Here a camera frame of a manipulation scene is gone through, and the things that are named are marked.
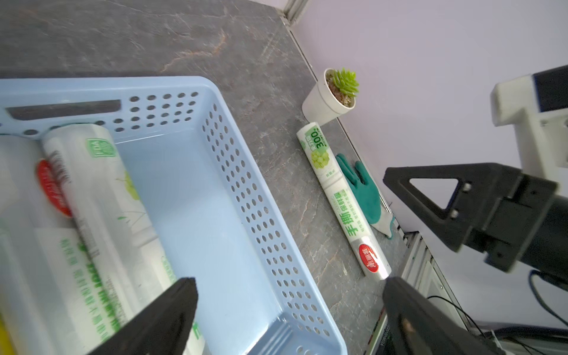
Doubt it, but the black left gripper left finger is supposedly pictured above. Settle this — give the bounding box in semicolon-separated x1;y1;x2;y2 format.
90;277;198;355

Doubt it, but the white wrap roll red label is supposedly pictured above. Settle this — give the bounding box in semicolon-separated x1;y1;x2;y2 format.
1;135;121;354

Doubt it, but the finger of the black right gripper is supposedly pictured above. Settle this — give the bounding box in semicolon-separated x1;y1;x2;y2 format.
383;163;522;251

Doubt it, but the small succulent in white pot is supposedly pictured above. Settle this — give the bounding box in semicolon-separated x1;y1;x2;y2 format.
302;68;356;126

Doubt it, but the white green wrap roll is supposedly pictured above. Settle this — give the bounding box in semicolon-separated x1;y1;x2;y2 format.
41;123;207;355
297;123;392;280

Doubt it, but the light blue plastic basket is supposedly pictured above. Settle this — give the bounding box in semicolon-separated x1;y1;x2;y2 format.
1;76;347;354

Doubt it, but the green rubber glove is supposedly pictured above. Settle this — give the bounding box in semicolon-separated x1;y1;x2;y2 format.
336;154;396;239

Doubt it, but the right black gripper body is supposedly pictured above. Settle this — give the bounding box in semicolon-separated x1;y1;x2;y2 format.
461;172;567;283

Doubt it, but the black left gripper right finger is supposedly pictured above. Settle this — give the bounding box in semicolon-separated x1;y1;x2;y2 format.
383;277;497;355

